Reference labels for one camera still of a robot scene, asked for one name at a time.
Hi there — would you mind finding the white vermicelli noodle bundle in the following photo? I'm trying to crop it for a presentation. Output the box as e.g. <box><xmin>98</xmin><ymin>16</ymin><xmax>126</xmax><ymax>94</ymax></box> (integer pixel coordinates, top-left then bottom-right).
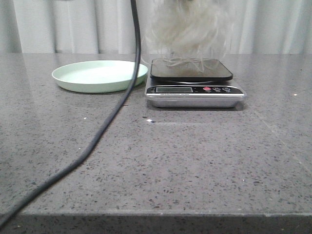
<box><xmin>143</xmin><ymin>0</ymin><xmax>233</xmax><ymax>73</ymax></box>

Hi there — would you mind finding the silver black kitchen scale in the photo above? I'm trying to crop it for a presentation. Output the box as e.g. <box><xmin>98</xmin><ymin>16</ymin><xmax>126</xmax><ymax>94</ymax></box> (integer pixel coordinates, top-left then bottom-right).
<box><xmin>145</xmin><ymin>58</ymin><xmax>246</xmax><ymax>108</ymax></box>

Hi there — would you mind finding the light green plastic plate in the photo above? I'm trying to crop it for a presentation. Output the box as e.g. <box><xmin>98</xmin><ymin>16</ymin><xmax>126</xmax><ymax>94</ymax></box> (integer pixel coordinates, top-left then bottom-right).
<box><xmin>52</xmin><ymin>60</ymin><xmax>135</xmax><ymax>94</ymax></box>

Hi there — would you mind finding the white pleated curtain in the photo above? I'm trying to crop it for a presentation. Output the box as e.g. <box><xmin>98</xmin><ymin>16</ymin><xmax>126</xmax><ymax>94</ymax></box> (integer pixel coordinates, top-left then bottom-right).
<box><xmin>0</xmin><ymin>0</ymin><xmax>312</xmax><ymax>54</ymax></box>

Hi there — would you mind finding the black cable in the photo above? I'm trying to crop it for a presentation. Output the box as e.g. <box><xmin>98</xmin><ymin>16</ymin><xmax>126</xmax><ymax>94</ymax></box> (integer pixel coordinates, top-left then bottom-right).
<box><xmin>0</xmin><ymin>0</ymin><xmax>142</xmax><ymax>232</ymax></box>

